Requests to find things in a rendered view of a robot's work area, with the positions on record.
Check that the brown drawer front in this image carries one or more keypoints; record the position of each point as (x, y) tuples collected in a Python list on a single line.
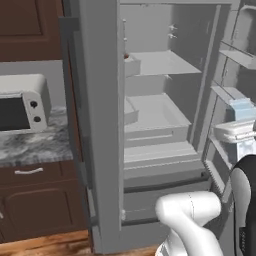
[(50, 173)]

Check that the pale blue milk carton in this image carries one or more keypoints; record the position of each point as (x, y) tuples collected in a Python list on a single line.
[(242, 110)]

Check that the grey freezer drawer front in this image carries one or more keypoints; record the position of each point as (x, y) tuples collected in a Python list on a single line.
[(143, 201)]

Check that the grey left fridge door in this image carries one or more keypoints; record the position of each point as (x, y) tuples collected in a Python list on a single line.
[(100, 100)]

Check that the brown wall cupboard door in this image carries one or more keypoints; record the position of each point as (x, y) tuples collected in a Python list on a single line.
[(26, 26)]

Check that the small red item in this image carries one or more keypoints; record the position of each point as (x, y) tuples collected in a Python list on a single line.
[(127, 56)]

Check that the grey right fridge door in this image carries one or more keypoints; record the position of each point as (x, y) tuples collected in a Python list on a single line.
[(230, 70)]

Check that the grey fridge crisper drawer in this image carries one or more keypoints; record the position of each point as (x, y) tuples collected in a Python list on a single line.
[(156, 116)]

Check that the grey fridge door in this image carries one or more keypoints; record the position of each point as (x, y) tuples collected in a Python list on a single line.
[(230, 70), (100, 100)]

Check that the grey fridge shelf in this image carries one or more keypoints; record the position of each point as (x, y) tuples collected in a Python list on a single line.
[(163, 63)]

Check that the grey fridge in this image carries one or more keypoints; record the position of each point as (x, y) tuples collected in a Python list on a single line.
[(150, 30)]

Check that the white toaster oven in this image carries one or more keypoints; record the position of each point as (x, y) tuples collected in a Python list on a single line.
[(20, 100)]

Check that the brown base cupboard door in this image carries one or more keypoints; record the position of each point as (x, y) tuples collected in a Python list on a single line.
[(40, 210)]

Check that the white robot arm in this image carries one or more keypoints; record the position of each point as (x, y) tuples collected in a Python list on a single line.
[(186, 216)]

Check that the white lidded container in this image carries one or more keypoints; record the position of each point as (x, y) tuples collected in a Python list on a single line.
[(233, 131)]

